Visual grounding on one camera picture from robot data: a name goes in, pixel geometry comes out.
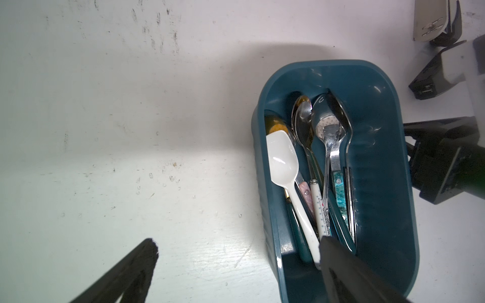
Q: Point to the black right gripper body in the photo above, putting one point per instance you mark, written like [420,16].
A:
[445,159]

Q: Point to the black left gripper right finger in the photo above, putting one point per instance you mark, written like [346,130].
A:
[348,279]

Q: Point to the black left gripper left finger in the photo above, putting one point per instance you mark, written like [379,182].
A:
[129,280]

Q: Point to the silver spoon pink handle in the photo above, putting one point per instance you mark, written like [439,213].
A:
[305,193]

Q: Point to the large silver spoon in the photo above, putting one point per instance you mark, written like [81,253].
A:
[339,110]

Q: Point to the small silver spoon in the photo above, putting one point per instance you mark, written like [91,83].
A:
[301,125]

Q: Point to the silver spoon teal handle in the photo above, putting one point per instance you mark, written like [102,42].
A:
[330,131]

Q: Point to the teal plastic storage box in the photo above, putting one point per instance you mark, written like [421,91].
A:
[386,232]

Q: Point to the black stapler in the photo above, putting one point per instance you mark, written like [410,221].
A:
[431,82]

